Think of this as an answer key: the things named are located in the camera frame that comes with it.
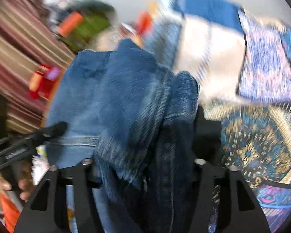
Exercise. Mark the blue patchwork blanket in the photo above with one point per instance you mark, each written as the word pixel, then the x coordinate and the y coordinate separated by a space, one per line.
pixel 257 77

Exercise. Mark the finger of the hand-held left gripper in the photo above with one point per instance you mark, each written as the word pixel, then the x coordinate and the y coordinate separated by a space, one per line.
pixel 52 129

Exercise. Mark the red plastic toy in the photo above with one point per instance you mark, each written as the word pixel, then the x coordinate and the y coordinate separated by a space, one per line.
pixel 44 82

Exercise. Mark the person's left hand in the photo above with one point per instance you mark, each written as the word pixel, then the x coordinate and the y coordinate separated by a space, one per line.
pixel 24 182

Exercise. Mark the blue denim jacket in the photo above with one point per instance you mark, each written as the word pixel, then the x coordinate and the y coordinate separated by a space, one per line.
pixel 126 97

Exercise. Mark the orange box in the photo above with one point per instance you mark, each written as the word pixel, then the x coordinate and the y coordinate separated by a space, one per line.
pixel 70 23

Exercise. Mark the maroon striped curtain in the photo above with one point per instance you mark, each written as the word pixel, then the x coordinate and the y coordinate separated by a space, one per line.
pixel 21 53

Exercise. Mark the dark green cushion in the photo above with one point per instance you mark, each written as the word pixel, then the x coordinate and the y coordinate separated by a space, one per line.
pixel 94 4

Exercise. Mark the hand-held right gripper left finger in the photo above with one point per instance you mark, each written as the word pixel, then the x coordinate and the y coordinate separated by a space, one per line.
pixel 87 174

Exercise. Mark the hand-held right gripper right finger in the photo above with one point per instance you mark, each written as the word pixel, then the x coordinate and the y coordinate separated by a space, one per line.
pixel 203 174

